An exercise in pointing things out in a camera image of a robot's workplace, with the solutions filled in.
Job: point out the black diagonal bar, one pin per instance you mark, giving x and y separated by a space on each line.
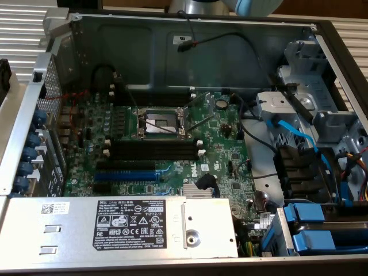
299 106

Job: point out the RAM slot white latches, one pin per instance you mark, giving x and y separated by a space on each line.
155 157
155 147
172 97
172 88

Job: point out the short black expansion slot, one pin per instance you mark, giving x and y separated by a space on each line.
102 187

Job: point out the metal CPU socket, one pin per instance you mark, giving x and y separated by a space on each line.
161 123

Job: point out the silver finned chipset heatsink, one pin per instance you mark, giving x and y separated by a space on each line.
198 191

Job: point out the green motherboard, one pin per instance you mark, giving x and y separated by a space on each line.
224 143

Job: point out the white case wall sticker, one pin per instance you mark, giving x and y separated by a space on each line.
179 38

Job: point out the blue card retention clip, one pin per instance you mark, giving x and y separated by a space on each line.
26 169
34 139
30 153
40 117
21 183

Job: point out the round coin battery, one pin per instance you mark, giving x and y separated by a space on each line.
221 104

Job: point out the blue expansion slot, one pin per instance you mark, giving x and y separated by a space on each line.
126 175

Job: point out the grey open PC case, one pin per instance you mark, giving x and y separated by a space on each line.
120 43

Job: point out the long black expansion slot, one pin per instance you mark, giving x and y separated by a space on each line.
126 165

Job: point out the silver power supply box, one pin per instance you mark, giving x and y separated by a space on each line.
72 230

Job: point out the blue plastic disk rail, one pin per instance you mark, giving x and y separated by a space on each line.
273 241

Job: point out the black case latch clip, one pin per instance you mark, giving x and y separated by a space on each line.
37 77

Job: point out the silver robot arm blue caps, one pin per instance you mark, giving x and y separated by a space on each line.
201 5

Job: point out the metal rear port block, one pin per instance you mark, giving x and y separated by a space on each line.
65 120

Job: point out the grey metal disk bay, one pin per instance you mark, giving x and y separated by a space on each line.
330 120

